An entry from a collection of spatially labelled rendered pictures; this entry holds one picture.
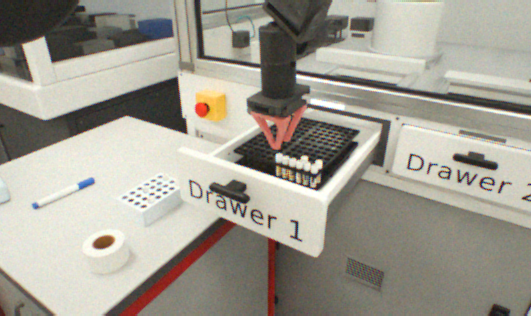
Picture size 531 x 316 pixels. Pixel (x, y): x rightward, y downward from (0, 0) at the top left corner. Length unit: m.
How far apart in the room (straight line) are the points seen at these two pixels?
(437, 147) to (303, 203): 0.35
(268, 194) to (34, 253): 0.45
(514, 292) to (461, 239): 0.16
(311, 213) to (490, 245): 0.49
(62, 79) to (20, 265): 0.66
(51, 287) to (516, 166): 0.83
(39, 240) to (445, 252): 0.86
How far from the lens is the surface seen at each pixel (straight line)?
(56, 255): 0.76
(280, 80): 0.56
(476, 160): 0.74
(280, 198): 0.55
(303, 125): 0.81
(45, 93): 1.25
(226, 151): 0.73
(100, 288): 0.66
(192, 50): 1.03
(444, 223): 0.90
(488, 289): 0.99
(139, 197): 0.78
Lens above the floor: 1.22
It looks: 29 degrees down
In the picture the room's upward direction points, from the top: straight up
